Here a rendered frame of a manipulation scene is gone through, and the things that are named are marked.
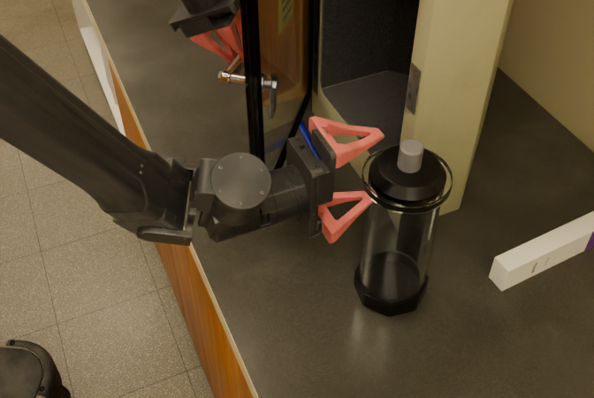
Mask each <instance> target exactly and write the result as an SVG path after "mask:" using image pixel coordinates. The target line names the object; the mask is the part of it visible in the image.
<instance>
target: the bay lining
mask: <svg viewBox="0 0 594 398"><path fill-rule="evenodd" d="M419 2H420V0H323V9H322V40H321V70H320V84H321V88H327V87H329V86H333V85H337V84H340V83H343V82H347V81H350V80H356V79H359V78H362V77H366V76H369V75H372V74H376V73H381V72H385V71H392V72H396V73H404V74H408V75H409V72H410V66H411V59H412V53H413V46H414V39H415V28H416V21H417V15H418V8H419Z"/></svg>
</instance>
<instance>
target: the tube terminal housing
mask: <svg viewBox="0 0 594 398"><path fill-rule="evenodd" d="M513 3H514V0H420V2H419V8H418V15H417V21H416V28H415V39H414V46H413V53H412V59H411V64H412V63H413V64H414V65H415V66H416V67H417V68H418V69H419V70H420V71H421V78H420V84H419V89H418V96H417V101H416V107H415V115H413V114H412V112H411V111H410V110H409V109H408V108H407V107H406V104H405V110H404V116H403V123H402V129H401V136H400V144H401V143H402V142H403V141H405V140H409V139H412V140H417V141H419V142H420V143H421V144H422V145H423V147H424V148H426V149H428V150H431V151H432V152H434V153H436V154H437V155H439V156H440V157H442V158H443V159H444V160H445V161H446V163H447V164H448V165H449V167H450V169H451V171H452V174H453V185H452V190H451V193H450V195H449V197H448V198H447V200H446V201H445V202H444V203H443V204H442V205H441V206H440V210H439V214H438V215H439V216H441V215H444V214H446V213H448V212H451V211H454V210H458V209H459V208H460V205H461V199H462V197H463V194H464V190H465V187H466V184H467V181H468V176H469V173H470V169H471V166H472V164H473V160H474V157H475V153H476V149H477V145H478V143H479V139H480V136H481V132H482V129H483V125H484V119H485V115H486V112H487V108H488V104H489V101H490V97H491V91H492V87H493V83H494V80H495V75H496V71H497V68H498V64H499V58H500V54H501V51H502V47H503V43H504V40H505V36H506V30H507V26H508V22H509V18H510V14H511V10H512V7H513ZM322 9H323V0H321V3H320V36H319V69H318V96H317V95H316V93H315V92H314V90H313V89H312V112H313V113H314V114H315V116H317V117H320V118H323V119H329V120H333V121H337V122H339V123H343V124H346V122H345V121H344V120H343V118H341V117H340V115H339V114H338V112H337V111H336V110H335V109H334V107H333V106H332V105H331V103H330V102H329V101H328V99H327V98H326V97H325V95H324V93H323V91H322V88H321V84H320V70H321V40H322ZM369 156H370V153H369V152H368V151H367V150H365V151H364V152H362V153H361V154H360V155H359V156H357V157H355V158H353V159H352V160H350V161H349V163H350V164H351V166H352V167H353V168H354V169H355V171H356V172H357V173H358V175H359V176H360V178H362V168H363V165H364V163H365V161H366V159H367V158H368V157H369Z"/></svg>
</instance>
